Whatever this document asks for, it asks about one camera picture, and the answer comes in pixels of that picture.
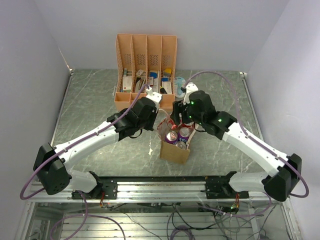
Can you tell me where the purple fanta can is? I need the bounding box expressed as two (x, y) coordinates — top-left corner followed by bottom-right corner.
(175, 141), (187, 150)
(164, 130), (179, 145)
(178, 127), (191, 143)

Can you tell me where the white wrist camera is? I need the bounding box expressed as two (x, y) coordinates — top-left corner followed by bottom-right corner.
(145, 86), (162, 110)
(183, 82), (199, 105)

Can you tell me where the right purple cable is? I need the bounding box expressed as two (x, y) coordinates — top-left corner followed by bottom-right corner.
(181, 71), (310, 198)

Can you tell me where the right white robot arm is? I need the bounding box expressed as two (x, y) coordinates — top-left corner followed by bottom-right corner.
(170, 90), (302, 202)

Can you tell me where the small white card box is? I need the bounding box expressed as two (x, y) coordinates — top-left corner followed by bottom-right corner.
(161, 81), (173, 94)

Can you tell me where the blue packaged razor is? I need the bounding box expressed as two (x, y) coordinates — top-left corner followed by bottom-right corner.
(173, 76), (186, 99)

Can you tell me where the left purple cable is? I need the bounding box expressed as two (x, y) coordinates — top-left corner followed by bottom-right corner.
(19, 84), (153, 200)

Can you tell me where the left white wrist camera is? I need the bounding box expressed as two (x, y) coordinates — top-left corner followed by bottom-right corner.
(145, 86), (162, 110)

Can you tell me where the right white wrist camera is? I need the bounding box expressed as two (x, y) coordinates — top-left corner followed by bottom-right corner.
(183, 82), (199, 105)

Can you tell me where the aluminium mounting rail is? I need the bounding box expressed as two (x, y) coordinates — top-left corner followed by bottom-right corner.
(22, 172), (285, 203)

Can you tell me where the patterned canvas tote bag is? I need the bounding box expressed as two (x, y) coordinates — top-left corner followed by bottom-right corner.
(156, 109), (197, 164)

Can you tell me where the purple cable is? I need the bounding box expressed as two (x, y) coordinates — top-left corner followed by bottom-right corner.
(181, 71), (310, 198)
(19, 84), (153, 200)

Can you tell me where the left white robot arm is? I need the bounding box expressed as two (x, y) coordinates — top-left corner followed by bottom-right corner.
(33, 94), (162, 199)

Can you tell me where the peach plastic file organizer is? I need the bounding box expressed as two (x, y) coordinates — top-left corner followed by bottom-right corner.
(114, 33), (178, 113)

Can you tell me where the white stationery box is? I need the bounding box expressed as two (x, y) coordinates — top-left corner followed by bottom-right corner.
(122, 75), (132, 93)

